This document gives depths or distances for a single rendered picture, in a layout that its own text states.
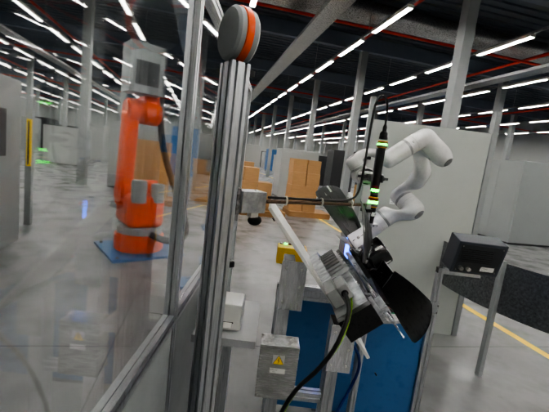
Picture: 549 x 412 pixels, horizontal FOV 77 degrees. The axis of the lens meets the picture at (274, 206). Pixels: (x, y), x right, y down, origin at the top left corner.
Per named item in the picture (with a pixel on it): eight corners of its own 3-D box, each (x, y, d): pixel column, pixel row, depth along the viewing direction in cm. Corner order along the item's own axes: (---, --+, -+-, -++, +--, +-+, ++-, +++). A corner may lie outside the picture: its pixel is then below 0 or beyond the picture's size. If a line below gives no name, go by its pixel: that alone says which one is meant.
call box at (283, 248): (275, 265, 186) (278, 246, 185) (275, 260, 196) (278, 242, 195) (305, 269, 186) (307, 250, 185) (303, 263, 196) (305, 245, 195)
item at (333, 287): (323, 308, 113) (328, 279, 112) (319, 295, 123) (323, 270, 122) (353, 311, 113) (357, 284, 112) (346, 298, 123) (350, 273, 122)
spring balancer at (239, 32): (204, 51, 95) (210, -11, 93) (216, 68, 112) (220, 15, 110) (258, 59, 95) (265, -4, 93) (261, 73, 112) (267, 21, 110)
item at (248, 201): (237, 215, 109) (240, 188, 108) (227, 211, 115) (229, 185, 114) (264, 215, 115) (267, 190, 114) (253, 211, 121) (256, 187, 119)
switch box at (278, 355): (254, 396, 134) (261, 344, 131) (256, 382, 143) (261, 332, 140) (292, 401, 134) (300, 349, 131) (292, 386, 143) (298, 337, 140)
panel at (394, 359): (269, 403, 203) (283, 296, 194) (269, 402, 203) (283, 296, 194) (408, 419, 203) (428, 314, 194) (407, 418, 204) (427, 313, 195)
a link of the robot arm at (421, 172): (400, 216, 212) (384, 199, 222) (415, 211, 216) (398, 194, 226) (435, 150, 176) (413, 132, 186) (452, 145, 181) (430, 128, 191)
